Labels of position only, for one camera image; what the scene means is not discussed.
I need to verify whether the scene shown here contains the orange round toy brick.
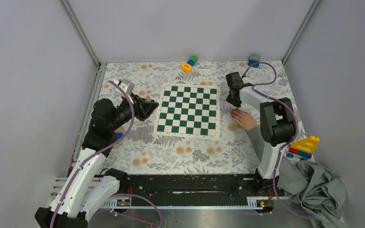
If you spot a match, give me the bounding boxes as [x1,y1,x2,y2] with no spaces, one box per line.
[181,63,192,73]

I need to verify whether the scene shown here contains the blue grey toy brick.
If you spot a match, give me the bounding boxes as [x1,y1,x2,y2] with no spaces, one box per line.
[248,54,261,68]

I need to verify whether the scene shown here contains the green white chessboard mat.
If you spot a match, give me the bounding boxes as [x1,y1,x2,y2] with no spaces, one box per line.
[154,83,221,140]

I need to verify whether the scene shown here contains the person's hand painted nails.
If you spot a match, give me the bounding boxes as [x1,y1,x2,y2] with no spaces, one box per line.
[231,109,258,131]

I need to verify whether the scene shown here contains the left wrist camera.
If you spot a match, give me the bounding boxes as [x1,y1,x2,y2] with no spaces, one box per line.
[108,79,135,96]

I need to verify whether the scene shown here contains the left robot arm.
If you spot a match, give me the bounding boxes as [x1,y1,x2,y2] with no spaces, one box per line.
[35,94,159,228]

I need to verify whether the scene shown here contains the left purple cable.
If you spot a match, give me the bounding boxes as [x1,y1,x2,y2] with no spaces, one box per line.
[48,80,164,228]

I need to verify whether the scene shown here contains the red blue toy brick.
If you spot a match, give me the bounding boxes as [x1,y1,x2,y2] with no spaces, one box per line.
[286,147,312,161]

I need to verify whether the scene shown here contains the yellow toy piece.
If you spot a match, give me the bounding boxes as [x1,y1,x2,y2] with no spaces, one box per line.
[291,136,320,154]

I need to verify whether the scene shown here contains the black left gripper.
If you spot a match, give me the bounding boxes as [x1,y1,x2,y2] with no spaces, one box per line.
[109,93,159,131]

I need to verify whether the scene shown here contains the grey sleeved forearm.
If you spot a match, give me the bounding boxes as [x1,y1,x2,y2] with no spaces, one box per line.
[247,126,265,162]

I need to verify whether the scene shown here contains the purple cable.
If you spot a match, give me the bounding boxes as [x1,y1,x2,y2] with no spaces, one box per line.
[48,80,164,228]
[242,61,314,221]

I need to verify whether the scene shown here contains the blue yellow toy brick car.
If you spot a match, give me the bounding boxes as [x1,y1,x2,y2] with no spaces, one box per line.
[115,133,123,140]

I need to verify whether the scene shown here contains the floral tablecloth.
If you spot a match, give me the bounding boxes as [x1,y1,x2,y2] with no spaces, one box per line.
[99,60,293,174]

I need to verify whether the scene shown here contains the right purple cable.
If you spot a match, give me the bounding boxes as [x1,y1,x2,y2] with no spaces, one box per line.
[242,61,314,221]

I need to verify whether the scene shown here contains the grey cloth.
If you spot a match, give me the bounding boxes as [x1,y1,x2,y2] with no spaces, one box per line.
[277,157,347,228]

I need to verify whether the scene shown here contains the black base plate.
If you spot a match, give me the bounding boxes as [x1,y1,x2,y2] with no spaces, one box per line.
[101,174,285,209]

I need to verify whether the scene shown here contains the blue green toy block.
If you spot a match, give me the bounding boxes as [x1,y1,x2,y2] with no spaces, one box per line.
[186,55,198,66]

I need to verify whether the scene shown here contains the aluminium frame rail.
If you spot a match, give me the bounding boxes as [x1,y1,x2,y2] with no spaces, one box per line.
[64,62,107,177]

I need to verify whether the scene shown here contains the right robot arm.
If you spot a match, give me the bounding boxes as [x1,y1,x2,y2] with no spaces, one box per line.
[226,72,297,196]

